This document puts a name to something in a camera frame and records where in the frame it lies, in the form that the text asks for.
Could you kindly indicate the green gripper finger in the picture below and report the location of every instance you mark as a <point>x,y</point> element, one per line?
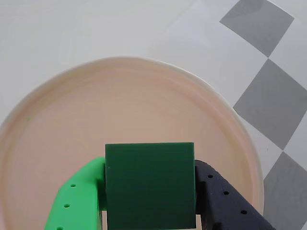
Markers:
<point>74,198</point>

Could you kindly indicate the beige round plate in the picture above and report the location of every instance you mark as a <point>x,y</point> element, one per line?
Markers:
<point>96,107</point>

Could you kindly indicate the grey white checkerboard mat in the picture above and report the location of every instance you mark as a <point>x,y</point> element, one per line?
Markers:
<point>266,26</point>

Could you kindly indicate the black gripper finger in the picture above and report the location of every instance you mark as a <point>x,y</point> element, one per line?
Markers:
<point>225,198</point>

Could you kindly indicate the dark green cube dice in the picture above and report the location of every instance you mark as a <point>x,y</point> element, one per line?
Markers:
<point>149,184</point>

